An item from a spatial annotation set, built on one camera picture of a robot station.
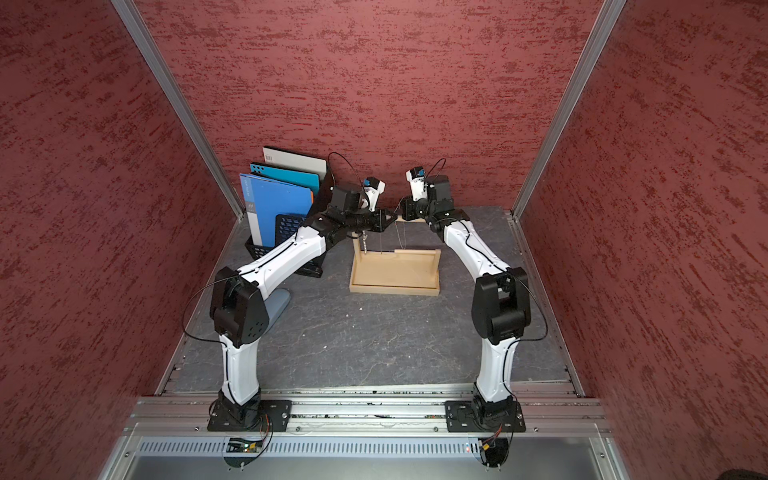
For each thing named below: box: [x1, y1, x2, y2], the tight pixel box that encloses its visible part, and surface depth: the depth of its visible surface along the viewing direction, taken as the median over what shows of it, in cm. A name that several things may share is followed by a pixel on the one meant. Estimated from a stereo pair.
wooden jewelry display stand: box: [349, 231, 441, 296], surface depth 103 cm
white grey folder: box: [263, 146, 327, 180], surface depth 101 cm
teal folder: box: [250, 163, 320, 195], surface depth 94 cm
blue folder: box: [239, 173, 314, 247], surface depth 91 cm
